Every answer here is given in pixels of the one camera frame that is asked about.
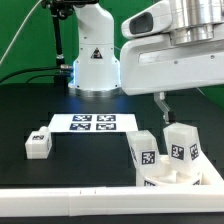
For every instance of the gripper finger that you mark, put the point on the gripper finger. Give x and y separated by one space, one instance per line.
159 99

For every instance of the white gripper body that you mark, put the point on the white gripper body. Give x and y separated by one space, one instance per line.
152 64

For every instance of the white round stool seat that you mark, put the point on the white round stool seat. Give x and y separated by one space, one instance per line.
171 177

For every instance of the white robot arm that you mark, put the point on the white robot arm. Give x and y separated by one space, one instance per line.
97 71

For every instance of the white marker sheet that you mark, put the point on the white marker sheet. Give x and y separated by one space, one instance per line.
92 123

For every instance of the white L-shaped fence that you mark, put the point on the white L-shaped fence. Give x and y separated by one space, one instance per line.
206 197

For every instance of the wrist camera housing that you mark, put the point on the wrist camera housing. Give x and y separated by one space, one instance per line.
154 19

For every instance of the black camera stand pole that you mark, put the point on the black camera stand pole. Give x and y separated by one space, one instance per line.
61 10

